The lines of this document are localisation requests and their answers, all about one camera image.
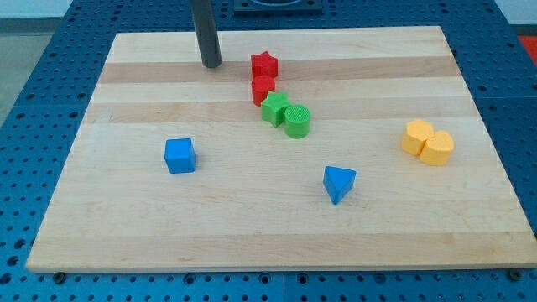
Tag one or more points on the green star block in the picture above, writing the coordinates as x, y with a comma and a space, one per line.
273, 107

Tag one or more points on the light wooden board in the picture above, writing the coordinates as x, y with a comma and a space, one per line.
256, 201

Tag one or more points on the red star block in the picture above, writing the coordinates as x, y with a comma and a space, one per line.
264, 64

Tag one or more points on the green cylinder block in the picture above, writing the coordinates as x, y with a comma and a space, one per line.
297, 121

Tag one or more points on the red cylinder block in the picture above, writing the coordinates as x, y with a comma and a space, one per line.
261, 85

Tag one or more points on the blue triangle block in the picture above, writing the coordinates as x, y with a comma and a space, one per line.
338, 182

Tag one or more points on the blue cube block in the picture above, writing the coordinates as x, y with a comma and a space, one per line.
180, 155

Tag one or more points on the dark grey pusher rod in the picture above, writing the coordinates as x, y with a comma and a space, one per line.
206, 33

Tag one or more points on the yellow hexagon block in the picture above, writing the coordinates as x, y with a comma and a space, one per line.
415, 134

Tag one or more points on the yellow heart block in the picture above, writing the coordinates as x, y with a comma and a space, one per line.
437, 149

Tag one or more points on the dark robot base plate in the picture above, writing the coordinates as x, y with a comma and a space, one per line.
244, 7

